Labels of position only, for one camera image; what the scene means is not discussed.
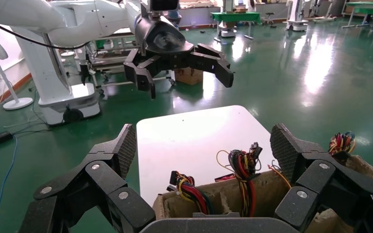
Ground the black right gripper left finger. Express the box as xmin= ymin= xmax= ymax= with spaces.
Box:
xmin=19 ymin=123 xmax=156 ymax=233

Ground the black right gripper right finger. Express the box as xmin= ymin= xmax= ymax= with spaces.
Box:
xmin=270 ymin=123 xmax=373 ymax=233

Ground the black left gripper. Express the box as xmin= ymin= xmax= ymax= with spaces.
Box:
xmin=123 ymin=15 xmax=235 ymax=100

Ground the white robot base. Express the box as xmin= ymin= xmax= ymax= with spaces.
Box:
xmin=13 ymin=27 xmax=101 ymax=126

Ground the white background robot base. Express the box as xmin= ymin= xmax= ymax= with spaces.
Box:
xmin=284 ymin=0 xmax=310 ymax=32

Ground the small cardboard carton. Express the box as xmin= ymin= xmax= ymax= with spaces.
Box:
xmin=174 ymin=67 xmax=204 ymax=86

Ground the metal wheeled cart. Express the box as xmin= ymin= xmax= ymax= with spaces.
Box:
xmin=77 ymin=27 xmax=177 ymax=97

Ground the brown cardboard divider box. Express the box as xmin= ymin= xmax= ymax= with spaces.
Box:
xmin=152 ymin=154 xmax=373 ymax=233

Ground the dark small stool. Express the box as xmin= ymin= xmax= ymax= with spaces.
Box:
xmin=263 ymin=12 xmax=278 ymax=29

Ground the black power adapter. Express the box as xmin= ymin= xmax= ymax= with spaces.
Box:
xmin=0 ymin=130 xmax=14 ymax=147

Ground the white standing fan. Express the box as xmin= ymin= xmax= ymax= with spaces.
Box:
xmin=0 ymin=30 xmax=34 ymax=112

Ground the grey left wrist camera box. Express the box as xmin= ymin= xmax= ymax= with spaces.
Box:
xmin=148 ymin=0 xmax=180 ymax=13

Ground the cable bundle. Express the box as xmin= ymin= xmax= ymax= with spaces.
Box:
xmin=215 ymin=142 xmax=293 ymax=218
xmin=168 ymin=170 xmax=216 ymax=216

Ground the blue floor cable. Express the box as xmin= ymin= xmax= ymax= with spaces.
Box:
xmin=0 ymin=135 xmax=18 ymax=233

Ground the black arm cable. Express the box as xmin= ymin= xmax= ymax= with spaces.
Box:
xmin=0 ymin=17 xmax=94 ymax=50

